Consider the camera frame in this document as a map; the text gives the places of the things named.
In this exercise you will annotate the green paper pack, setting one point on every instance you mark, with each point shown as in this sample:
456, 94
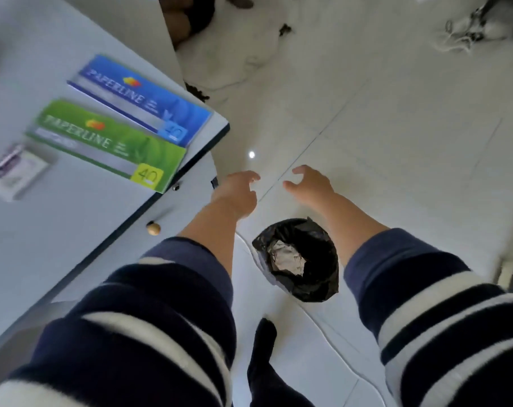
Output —
108, 144

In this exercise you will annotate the person's left hand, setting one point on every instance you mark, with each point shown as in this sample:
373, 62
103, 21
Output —
237, 197

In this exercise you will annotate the small black floor object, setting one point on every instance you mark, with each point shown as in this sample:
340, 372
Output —
285, 29

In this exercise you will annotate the person's right hand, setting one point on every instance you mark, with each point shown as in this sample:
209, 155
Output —
315, 190

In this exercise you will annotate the blue paper pack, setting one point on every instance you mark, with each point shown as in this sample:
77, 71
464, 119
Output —
142, 99

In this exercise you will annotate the black plug on floor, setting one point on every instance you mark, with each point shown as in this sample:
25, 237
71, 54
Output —
197, 92

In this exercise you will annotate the person's right forearm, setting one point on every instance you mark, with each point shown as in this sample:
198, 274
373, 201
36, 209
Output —
349, 233

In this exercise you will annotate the round wooden drawer knob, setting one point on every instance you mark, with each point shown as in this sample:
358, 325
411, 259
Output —
153, 228

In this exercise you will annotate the purple white small packet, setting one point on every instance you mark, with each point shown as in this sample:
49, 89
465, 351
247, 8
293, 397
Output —
14, 171

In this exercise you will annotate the black lined trash bin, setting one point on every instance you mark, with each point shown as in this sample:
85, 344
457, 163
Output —
315, 271

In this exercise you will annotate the dark brown floor object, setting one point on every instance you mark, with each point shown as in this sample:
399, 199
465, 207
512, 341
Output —
184, 21

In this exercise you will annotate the person's foot in black sock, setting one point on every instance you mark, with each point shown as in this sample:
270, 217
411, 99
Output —
265, 368

